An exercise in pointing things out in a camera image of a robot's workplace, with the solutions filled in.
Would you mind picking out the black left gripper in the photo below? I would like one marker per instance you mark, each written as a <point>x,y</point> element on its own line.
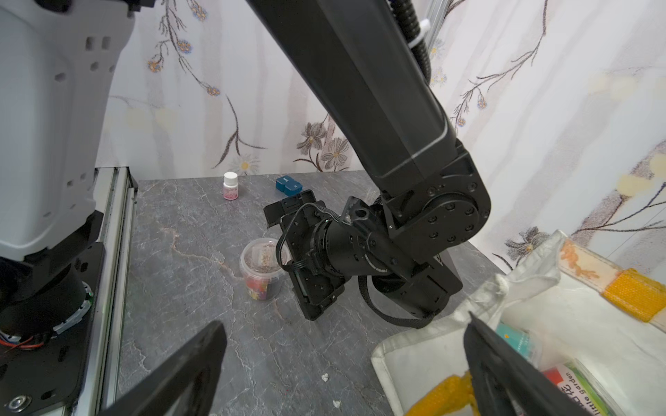
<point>304,221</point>

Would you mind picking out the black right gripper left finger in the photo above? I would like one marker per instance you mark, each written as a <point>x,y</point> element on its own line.
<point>185,384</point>

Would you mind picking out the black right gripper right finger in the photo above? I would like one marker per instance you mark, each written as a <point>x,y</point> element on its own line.
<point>501,377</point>

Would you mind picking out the white canvas tote bag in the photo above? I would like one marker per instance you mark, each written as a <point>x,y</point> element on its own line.
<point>559,295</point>

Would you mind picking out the red green label seed jar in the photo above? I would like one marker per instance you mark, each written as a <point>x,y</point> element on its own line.
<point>573,379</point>

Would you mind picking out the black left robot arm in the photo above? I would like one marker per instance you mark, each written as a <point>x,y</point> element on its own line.
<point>367,63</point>

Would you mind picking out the teal label seed jar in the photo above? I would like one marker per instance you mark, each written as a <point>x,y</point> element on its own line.
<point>523,342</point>

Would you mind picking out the small blue box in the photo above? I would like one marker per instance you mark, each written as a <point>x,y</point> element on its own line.
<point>288,186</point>

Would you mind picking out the small white pink bottle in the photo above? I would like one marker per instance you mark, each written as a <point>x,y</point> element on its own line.
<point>230,186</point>

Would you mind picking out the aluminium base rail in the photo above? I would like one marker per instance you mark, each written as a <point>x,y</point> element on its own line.
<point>114,194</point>

